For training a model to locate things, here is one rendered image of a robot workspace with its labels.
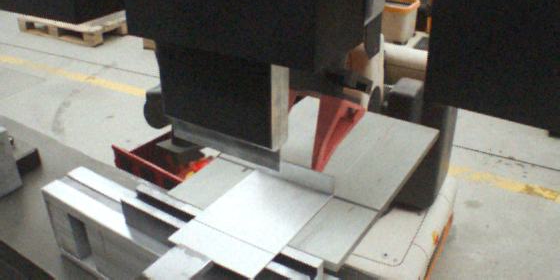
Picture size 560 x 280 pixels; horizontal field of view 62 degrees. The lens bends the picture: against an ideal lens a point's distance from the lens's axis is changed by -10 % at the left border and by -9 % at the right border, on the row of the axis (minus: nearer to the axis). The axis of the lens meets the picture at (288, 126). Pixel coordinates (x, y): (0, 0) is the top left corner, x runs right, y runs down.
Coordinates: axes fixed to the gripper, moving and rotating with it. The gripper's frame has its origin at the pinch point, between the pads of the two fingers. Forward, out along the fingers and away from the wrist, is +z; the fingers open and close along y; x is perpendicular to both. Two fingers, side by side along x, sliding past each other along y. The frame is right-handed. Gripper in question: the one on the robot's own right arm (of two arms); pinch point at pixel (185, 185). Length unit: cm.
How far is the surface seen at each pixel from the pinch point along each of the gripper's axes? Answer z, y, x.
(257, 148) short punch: -30, 39, 45
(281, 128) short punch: -32, 39, 47
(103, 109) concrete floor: 47, -113, -184
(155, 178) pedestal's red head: -7.7, 13.5, 6.3
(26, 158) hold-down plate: -13.0, 31.6, -3.9
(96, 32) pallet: 18, -185, -294
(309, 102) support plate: -26.2, 11.7, 33.2
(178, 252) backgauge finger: -21, 42, 40
